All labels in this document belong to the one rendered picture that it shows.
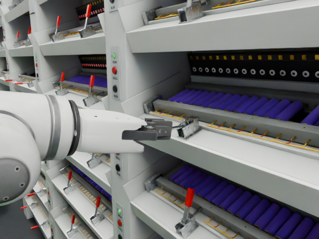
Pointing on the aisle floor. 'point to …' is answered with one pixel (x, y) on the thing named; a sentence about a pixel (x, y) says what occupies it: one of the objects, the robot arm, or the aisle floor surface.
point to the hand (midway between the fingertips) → (157, 128)
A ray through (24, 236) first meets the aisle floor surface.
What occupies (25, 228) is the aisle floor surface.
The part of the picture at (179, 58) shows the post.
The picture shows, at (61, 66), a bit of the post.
